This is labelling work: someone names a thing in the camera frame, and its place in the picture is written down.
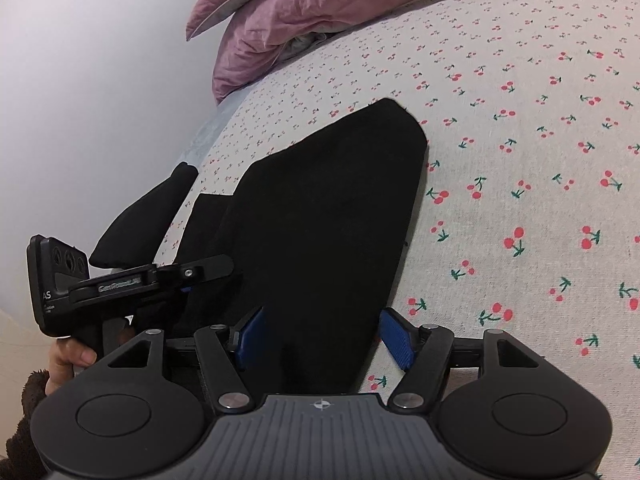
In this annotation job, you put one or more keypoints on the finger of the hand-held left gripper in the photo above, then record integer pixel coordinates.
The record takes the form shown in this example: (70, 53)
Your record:
(170, 296)
(200, 270)

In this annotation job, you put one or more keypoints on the person's left forearm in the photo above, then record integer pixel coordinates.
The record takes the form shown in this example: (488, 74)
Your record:
(22, 420)

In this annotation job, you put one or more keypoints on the person's left hand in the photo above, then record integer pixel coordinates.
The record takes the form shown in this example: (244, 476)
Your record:
(70, 357)

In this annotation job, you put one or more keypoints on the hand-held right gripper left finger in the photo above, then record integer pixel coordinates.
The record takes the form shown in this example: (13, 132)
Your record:
(250, 337)

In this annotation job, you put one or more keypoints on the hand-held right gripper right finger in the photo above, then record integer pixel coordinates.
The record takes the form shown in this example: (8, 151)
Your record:
(397, 337)

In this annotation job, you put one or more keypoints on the pink duvet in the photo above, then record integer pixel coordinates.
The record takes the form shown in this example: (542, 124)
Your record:
(350, 5)

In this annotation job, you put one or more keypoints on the grey bed sheet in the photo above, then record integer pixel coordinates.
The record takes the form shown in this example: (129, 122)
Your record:
(210, 130)

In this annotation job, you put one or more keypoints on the cherry print bed sheet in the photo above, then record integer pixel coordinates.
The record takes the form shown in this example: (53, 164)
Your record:
(500, 160)

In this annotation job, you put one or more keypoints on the pink pillow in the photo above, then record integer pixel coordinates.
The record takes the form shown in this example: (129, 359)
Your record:
(220, 5)

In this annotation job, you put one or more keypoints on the black pants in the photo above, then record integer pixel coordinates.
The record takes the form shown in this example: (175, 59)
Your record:
(320, 220)

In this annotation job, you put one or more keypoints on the dark cloth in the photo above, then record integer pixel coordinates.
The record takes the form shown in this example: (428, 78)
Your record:
(145, 215)

